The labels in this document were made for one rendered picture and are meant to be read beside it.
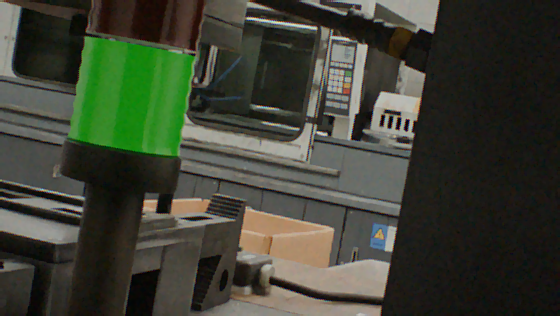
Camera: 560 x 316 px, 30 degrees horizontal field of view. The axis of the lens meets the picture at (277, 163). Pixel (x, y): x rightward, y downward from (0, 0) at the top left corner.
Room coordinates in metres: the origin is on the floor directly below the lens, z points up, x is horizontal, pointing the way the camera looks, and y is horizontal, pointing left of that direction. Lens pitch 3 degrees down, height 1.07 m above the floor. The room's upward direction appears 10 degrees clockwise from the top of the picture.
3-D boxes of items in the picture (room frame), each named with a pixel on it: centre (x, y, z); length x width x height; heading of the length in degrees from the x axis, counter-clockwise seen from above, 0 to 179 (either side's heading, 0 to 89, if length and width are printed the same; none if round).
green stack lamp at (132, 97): (0.35, 0.05, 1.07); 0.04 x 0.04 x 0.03
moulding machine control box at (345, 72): (5.22, -0.26, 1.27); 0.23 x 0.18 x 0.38; 159
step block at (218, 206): (0.87, 0.04, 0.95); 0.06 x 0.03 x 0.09; 162
